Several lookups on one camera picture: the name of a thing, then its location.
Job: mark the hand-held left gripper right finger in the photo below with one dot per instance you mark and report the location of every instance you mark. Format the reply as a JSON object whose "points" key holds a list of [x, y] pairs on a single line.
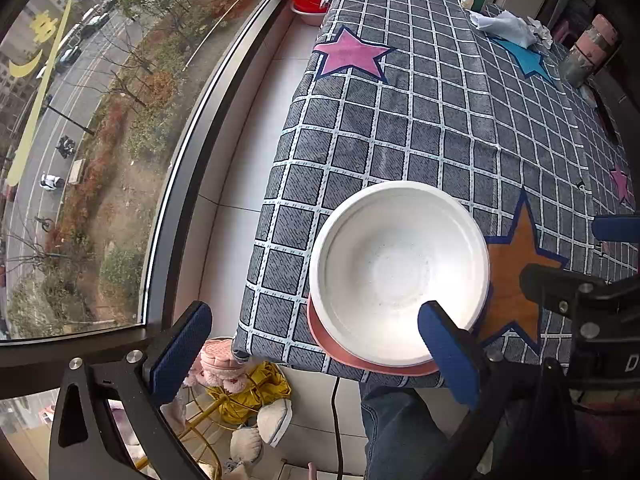
{"points": [[450, 355]]}

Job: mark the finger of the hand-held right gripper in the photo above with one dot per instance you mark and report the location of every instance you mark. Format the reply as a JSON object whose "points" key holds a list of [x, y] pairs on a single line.
{"points": [[617, 228], [560, 285]]}

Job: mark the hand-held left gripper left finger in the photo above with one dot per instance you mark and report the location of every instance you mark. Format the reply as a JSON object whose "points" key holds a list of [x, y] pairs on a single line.
{"points": [[180, 355]]}

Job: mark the pink square plate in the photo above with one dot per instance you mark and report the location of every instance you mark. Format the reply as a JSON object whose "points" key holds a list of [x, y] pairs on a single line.
{"points": [[330, 347]]}

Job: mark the person's leg in jeans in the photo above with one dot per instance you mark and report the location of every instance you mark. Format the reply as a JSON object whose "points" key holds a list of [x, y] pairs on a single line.
{"points": [[405, 435]]}

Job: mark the pink lidded jar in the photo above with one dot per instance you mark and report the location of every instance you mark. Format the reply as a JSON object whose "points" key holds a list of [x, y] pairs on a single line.
{"points": [[587, 55]]}

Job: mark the grey checked star blanket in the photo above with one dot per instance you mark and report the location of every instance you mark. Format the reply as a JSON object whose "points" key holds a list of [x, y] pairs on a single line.
{"points": [[440, 120]]}

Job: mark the crumpled white tissue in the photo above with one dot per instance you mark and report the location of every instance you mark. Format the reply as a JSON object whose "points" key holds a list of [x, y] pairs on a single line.
{"points": [[540, 30]]}

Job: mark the pale blue cloth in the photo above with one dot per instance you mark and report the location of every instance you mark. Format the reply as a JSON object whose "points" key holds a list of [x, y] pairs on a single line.
{"points": [[505, 27]]}

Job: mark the white basin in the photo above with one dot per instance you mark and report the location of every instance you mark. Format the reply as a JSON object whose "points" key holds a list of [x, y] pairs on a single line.
{"points": [[307, 17]]}

